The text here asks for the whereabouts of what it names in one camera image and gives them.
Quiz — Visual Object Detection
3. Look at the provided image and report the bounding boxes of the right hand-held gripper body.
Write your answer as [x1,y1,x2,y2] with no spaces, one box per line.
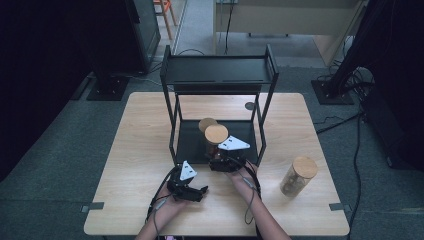
[209,135,251,173]

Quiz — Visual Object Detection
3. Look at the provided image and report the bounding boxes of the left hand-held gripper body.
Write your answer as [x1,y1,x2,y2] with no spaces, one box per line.
[167,160,203,202]

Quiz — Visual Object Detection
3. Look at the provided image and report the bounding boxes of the glass jar red berries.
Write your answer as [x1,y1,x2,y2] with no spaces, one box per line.
[203,124,230,162]

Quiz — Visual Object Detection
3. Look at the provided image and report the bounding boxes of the short glass jar wooden lid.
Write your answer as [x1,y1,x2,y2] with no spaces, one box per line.
[198,117,219,148]

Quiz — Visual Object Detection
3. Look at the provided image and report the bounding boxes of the black metal shelf rack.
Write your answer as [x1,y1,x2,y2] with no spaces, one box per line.
[159,44,280,168]

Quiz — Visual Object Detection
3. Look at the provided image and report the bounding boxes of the person's right hand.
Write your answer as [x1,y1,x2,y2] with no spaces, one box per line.
[229,163,259,194]

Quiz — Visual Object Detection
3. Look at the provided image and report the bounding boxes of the person's left hand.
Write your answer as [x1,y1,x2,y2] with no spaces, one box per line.
[154,186,193,221]

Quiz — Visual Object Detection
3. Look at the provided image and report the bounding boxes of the tall glass jar wooden lid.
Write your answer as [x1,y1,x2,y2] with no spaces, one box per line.
[279,156,319,197]

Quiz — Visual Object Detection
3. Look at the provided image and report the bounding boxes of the grey tape strip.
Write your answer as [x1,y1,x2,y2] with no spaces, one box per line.
[80,201,105,214]
[328,202,352,212]

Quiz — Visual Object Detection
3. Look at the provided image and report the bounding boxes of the beige wooden desk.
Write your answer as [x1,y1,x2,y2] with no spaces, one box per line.
[213,0,369,67]

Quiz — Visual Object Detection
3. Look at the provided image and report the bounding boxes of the black monitor panel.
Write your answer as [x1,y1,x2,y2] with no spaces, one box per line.
[124,0,162,75]

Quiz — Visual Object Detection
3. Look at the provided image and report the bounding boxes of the orange wooden stool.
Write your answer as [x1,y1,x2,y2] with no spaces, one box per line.
[152,0,178,41]

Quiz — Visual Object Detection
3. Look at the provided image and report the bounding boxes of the black equipment box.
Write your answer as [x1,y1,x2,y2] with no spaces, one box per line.
[361,85,424,172]

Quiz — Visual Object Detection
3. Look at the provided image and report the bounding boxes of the dark curtain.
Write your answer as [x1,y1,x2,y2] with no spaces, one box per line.
[0,0,138,183]

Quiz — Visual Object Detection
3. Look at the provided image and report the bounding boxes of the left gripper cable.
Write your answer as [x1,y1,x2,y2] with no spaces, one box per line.
[145,165,181,240]

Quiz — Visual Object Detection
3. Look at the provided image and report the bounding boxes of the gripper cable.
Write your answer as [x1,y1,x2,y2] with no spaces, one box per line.
[233,157,263,225]
[145,165,181,240]

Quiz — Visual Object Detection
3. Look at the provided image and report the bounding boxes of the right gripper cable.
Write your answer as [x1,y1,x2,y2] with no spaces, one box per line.
[233,157,263,225]

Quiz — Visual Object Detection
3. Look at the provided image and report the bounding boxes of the black floor cable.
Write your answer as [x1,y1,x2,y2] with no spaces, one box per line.
[345,114,364,240]
[314,112,365,135]

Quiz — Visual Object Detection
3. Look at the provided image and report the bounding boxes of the black stand base plate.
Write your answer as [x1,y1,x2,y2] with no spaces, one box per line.
[86,75,130,102]
[311,79,355,106]

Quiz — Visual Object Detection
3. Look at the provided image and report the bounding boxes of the black hanging cable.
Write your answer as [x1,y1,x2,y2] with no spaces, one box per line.
[223,0,236,56]

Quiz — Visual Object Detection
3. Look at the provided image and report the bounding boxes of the black stand column with cables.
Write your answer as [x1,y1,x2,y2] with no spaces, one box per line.
[324,0,399,98]

